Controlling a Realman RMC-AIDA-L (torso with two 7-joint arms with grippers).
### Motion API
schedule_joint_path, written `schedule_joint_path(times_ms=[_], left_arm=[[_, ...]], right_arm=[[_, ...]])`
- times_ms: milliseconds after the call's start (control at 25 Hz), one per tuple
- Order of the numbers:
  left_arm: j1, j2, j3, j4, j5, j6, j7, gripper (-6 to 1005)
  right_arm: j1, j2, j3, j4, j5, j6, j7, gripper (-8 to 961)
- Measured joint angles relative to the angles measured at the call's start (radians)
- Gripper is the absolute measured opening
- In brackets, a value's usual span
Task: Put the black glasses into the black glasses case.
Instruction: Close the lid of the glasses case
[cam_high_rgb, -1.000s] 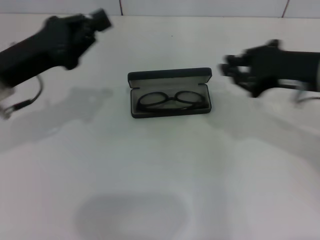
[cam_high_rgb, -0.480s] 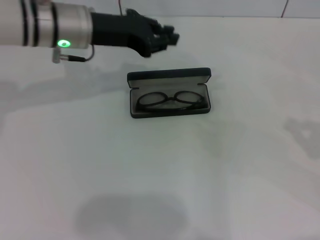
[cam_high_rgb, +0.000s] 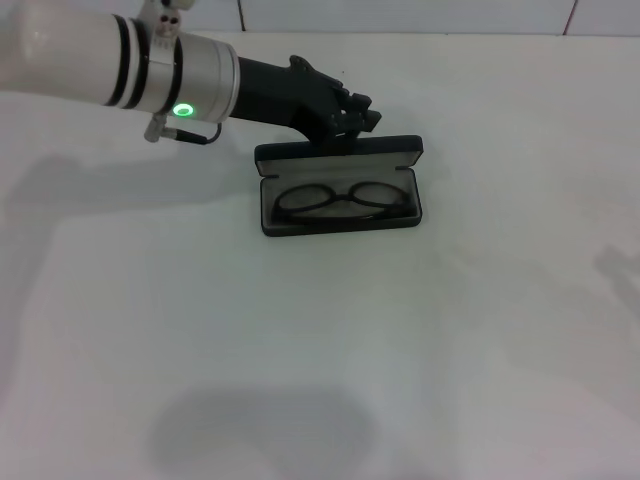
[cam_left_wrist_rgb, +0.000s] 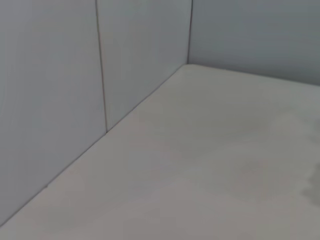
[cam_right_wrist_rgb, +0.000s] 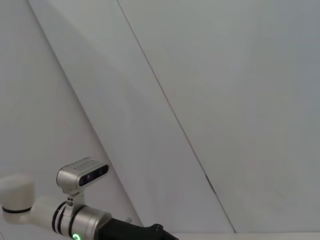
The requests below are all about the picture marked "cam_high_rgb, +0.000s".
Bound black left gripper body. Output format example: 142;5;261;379
231;53;352;144

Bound black glasses case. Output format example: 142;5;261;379
253;133;426;239

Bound grey left gripper cable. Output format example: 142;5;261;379
143;113;224;148

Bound black glasses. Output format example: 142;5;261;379
273;180;417;224

